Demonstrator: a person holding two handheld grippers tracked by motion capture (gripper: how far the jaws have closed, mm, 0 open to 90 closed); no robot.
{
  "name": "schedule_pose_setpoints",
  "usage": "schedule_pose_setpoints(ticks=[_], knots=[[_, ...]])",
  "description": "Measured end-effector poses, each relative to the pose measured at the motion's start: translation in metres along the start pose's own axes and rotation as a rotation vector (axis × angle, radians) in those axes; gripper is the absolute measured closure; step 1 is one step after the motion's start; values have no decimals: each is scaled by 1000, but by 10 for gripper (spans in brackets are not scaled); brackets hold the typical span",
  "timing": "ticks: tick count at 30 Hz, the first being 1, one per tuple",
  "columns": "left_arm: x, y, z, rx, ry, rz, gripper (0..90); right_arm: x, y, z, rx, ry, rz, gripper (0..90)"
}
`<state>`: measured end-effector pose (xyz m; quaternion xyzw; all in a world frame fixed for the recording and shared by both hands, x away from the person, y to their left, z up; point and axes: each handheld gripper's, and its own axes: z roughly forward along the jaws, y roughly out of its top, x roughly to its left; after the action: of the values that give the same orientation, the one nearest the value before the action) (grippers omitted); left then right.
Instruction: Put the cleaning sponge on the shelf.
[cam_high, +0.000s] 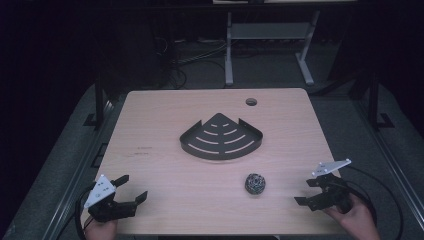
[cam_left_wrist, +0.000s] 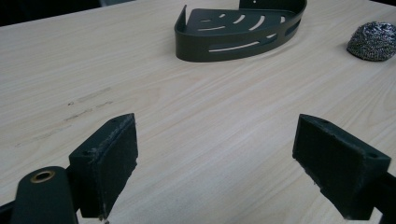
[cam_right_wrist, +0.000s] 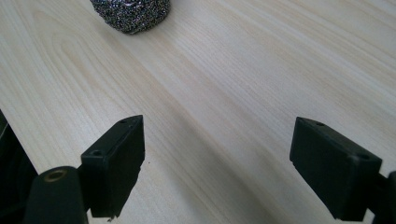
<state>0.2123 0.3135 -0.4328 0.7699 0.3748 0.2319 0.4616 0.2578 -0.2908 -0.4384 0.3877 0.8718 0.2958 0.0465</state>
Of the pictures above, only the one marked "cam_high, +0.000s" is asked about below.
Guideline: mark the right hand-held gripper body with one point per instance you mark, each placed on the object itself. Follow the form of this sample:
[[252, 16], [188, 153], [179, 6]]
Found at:
[[328, 193]]

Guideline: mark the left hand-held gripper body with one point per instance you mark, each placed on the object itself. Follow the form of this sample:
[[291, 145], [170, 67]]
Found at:
[[100, 193]]

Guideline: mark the person's left hand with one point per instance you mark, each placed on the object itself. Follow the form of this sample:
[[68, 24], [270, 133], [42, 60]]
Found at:
[[100, 230]]

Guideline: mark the person's right hand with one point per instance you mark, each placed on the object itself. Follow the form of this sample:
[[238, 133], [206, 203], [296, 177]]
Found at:
[[358, 221]]

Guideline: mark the steel wool scrubber ball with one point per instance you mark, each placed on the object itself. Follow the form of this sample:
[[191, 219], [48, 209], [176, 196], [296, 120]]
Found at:
[[255, 183]]

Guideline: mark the black metal corner shelf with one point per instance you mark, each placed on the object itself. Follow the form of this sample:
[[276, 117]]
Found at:
[[221, 140]]

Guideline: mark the aluminium frame rail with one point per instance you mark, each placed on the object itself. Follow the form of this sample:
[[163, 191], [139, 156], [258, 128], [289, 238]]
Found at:
[[393, 173], [78, 176]]

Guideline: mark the black metal post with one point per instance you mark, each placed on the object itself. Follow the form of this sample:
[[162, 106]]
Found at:
[[373, 100], [99, 100]]

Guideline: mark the white metal desk frame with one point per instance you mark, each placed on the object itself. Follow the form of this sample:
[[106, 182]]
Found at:
[[266, 31]]

